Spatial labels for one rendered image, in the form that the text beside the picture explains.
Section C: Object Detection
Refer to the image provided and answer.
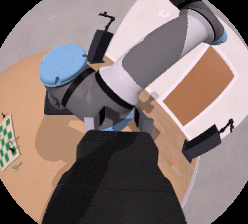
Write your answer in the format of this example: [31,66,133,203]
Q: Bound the green and white chessboard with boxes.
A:
[0,114,20,172]

